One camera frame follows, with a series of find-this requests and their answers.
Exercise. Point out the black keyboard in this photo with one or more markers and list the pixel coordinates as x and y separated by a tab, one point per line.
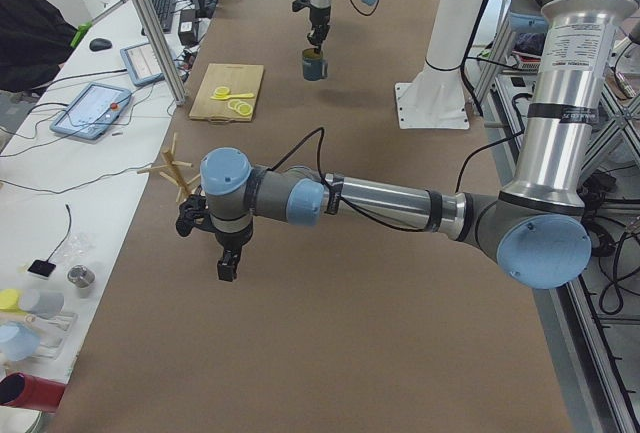
164	10

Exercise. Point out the black computer mouse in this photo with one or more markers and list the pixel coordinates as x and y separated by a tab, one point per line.
100	44

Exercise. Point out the small metal cylinder weight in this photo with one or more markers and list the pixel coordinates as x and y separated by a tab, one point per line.
82	279

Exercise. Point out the yellow plastic knife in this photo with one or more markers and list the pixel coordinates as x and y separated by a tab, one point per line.
232	96

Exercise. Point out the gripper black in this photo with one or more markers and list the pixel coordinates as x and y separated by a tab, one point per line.
231	241
318	16

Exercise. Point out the small black square pad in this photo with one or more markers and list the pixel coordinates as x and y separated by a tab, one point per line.
41	268

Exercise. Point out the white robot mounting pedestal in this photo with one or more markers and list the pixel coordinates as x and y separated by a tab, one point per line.
435	98

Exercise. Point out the wooden cup storage rack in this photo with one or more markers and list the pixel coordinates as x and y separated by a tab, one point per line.
171	170

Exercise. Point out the far teach pendant tablet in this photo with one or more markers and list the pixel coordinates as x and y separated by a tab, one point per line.
141	64

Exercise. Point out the grey plastic cup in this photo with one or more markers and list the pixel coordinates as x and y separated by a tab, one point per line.
45	304

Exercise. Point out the clear plastic tray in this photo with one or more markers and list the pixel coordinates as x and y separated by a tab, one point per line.
53	333

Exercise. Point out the near teach pendant tablet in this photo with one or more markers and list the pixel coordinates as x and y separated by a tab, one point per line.
96	108

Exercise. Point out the crumpled clear plastic bag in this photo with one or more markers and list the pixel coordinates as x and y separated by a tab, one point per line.
74	250

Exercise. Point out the red cylindrical tube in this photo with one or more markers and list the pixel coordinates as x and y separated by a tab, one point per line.
21	390

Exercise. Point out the black power adapter box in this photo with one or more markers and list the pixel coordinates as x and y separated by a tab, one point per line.
188	28

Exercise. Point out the aluminium frame post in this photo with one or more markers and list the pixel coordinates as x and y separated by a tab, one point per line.
155	35

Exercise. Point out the blue mug yellow inside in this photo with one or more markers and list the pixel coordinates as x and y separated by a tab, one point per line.
314	66

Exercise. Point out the teach pendant tablet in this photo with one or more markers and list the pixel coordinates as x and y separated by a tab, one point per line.
96	108
141	64

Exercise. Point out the yellow plastic cup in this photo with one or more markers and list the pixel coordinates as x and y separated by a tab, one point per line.
9	300

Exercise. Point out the light blue plastic cup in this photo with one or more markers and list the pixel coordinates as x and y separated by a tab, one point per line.
18	341

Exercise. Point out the aluminium side frame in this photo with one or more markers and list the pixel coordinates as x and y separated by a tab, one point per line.
533	228

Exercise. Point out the bamboo cutting board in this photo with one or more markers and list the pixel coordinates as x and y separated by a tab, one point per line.
222	79

